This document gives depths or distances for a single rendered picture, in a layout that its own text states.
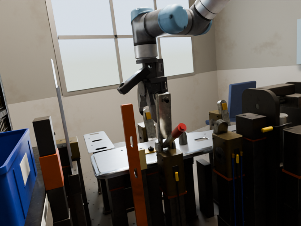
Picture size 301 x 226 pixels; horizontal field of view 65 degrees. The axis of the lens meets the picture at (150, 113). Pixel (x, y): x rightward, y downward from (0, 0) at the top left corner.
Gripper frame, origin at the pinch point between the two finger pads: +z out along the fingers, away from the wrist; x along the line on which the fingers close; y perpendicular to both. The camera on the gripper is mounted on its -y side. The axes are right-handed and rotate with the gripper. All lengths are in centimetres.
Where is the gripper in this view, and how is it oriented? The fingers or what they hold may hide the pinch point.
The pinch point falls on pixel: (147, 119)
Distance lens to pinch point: 80.4
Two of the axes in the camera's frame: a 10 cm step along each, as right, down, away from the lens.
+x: -3.4, -1.5, 9.3
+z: 1.0, 9.8, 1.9
